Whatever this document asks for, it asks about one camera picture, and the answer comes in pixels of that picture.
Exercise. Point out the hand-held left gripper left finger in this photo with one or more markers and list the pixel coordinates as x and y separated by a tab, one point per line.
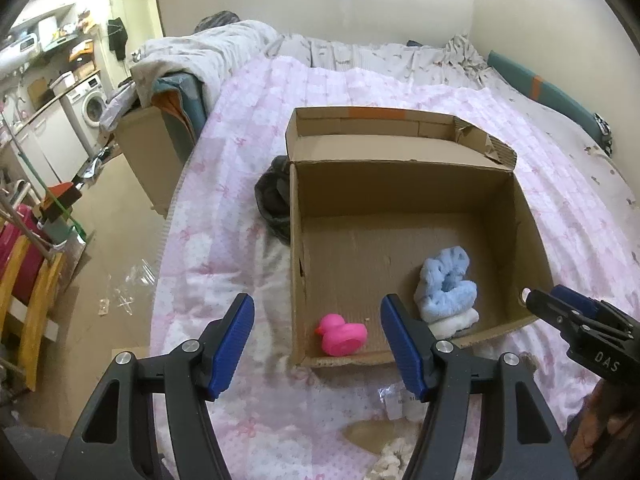
232	345

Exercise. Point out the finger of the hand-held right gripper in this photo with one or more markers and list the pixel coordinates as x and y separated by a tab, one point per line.
575	297
545	305

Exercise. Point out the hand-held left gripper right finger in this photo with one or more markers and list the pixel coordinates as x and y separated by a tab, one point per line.
405	345

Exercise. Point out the clear plastic packet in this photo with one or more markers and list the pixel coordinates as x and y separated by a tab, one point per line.
400	400

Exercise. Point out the brown cardboard piece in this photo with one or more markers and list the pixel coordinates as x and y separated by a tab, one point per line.
372	435

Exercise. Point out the cardboard box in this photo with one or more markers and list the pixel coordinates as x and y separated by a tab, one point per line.
400	240

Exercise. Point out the cream lace scrunchie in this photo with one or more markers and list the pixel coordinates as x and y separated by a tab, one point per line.
392	462

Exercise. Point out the person's right forearm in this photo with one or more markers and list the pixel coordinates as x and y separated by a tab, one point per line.
600	420

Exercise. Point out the pink rubber duck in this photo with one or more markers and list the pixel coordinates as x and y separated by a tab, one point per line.
342	337

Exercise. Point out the clear plastic wrap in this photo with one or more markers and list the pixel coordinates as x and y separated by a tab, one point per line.
130	280

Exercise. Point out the dark cloth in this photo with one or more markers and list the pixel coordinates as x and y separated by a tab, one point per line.
272	200

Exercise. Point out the brown bedside box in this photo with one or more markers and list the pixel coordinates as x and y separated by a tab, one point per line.
150	160

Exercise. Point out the teal pad with orange tape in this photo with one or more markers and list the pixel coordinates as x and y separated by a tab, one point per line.
550	90

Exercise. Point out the green broom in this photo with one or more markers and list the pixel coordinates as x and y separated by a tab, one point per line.
65	212

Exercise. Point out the pink bow-print blanket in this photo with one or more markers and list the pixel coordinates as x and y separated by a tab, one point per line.
240	125

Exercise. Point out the orange and brown block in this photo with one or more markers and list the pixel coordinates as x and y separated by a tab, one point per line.
62	195

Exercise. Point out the red suitcase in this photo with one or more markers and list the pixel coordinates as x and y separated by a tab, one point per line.
15	260

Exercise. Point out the teal and orange blanket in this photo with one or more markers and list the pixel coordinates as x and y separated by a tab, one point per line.
175	105

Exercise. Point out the white washing machine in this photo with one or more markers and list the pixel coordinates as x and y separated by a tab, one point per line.
92	102

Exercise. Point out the white kitchen cabinet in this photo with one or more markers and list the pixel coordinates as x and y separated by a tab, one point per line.
45	135

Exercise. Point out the grey rumpled quilt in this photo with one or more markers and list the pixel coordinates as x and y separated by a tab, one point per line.
200	55

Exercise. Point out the dark pillow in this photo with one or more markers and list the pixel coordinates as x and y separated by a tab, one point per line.
215	20

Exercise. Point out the black hanging bag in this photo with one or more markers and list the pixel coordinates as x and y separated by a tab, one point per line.
117	35

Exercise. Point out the yellow wooden frame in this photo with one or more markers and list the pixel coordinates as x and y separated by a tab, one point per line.
35	310

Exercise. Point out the cluttered wall shelf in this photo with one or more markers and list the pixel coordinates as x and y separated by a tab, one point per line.
50	30

